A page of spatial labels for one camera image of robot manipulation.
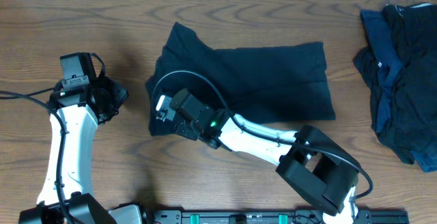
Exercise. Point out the black nike t-shirt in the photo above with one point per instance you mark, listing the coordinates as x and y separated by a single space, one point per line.
264 85

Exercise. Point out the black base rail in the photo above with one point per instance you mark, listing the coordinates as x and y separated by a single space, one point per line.
278 217

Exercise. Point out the navy blue garment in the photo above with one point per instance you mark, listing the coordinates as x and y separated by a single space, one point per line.
379 66

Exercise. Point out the black garment pile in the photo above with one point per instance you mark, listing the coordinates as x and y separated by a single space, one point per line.
411 132

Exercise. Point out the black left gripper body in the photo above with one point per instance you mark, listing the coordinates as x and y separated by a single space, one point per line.
111 98

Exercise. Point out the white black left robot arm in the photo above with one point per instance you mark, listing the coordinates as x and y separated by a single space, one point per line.
67 195

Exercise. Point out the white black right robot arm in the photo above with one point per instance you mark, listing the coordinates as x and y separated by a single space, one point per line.
320 171

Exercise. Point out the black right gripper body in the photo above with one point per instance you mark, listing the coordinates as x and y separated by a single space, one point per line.
178 125

